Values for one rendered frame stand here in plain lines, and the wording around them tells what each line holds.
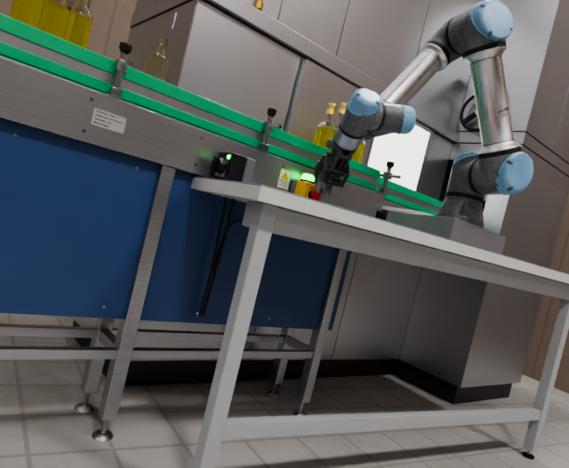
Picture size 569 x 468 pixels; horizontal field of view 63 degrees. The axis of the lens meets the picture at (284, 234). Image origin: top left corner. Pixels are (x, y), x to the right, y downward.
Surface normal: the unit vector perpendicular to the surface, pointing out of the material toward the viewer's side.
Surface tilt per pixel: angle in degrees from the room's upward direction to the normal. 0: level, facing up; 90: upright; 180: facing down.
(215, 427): 90
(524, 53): 90
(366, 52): 90
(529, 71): 90
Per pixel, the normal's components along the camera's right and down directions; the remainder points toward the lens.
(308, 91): 0.62, 0.17
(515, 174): 0.37, 0.18
